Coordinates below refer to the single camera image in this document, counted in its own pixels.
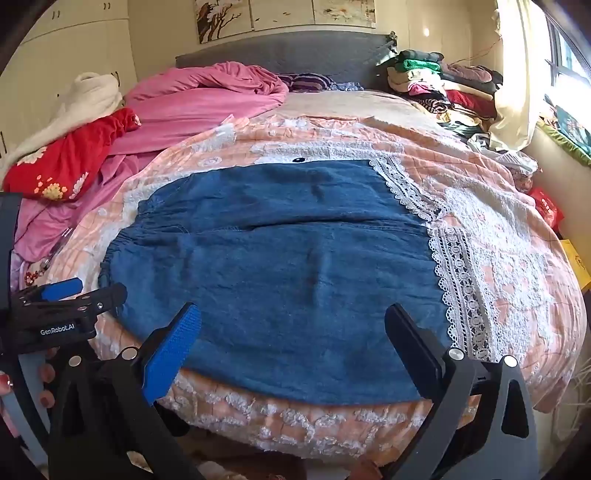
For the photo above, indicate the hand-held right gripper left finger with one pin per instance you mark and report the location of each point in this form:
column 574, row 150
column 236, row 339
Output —
column 173, row 350

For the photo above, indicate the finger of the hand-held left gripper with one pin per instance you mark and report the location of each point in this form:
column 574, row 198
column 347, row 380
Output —
column 60, row 290
column 104, row 297

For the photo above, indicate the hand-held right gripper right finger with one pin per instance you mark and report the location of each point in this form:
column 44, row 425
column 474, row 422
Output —
column 415, row 355

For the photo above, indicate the blue denim pants lace trim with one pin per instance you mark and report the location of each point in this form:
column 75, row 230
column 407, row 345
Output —
column 277, row 258

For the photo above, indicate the person's left hand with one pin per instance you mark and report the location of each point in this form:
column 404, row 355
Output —
column 46, row 373

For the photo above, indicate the red bead phone charm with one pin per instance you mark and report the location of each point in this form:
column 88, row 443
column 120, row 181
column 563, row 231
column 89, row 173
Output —
column 33, row 277

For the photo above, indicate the smartphone in clear case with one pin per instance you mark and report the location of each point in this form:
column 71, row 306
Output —
column 57, row 249

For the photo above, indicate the orange printed fluffy blanket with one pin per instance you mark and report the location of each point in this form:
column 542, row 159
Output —
column 503, row 258

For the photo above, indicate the red floral cloth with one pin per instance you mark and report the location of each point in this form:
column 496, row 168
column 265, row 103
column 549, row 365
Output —
column 69, row 157

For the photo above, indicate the yellow box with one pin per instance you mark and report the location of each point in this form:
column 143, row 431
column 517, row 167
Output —
column 575, row 263

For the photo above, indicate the white fluffy blanket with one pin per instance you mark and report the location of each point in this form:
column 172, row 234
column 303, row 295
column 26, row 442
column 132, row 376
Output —
column 90, row 94

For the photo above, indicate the red plastic bag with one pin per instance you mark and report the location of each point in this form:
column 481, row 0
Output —
column 547, row 207

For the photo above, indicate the pink duvet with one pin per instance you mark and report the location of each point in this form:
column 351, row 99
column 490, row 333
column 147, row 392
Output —
column 184, row 110

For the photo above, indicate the cream wardrobe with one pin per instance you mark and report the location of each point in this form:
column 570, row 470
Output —
column 69, row 41

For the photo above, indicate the beige bed sheet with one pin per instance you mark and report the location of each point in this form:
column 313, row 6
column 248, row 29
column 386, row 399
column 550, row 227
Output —
column 351, row 104

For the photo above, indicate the pile of folded clothes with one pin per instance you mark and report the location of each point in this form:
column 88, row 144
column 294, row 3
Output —
column 443, row 87

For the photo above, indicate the green windowsill cushion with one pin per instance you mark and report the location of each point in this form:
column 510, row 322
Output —
column 570, row 131

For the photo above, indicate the small floral print cloth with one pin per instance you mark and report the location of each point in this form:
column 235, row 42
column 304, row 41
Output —
column 351, row 86

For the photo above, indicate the cream curtain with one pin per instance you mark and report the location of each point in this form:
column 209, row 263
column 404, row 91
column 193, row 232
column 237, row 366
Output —
column 519, row 83

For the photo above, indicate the striped purple pillow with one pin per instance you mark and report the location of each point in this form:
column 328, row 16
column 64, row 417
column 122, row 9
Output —
column 307, row 83

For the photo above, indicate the grey clamp on headboard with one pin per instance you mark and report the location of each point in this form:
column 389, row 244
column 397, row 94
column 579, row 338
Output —
column 390, row 46

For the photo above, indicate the grey padded headboard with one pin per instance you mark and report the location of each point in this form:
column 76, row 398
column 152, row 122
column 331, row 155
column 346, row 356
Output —
column 300, row 53

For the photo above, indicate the window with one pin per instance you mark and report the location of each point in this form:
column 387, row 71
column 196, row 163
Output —
column 570, row 64

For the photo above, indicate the tree branch wall painting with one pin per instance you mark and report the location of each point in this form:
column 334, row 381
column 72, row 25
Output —
column 221, row 18

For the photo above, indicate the pale middle wall painting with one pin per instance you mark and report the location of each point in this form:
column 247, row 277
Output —
column 281, row 11

